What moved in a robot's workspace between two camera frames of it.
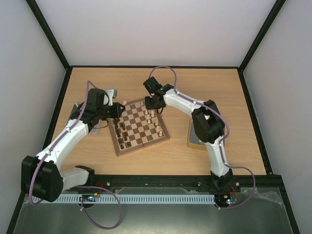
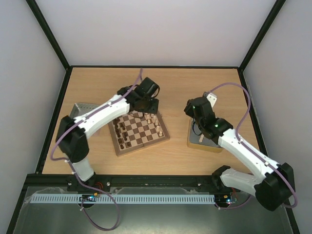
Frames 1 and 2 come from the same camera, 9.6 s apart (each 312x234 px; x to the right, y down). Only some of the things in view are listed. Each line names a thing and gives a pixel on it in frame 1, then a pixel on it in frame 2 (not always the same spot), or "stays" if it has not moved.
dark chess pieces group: (116, 121) stays
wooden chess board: (138, 127) stays
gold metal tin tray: (193, 140) stays
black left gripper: (118, 112) -> (153, 109)
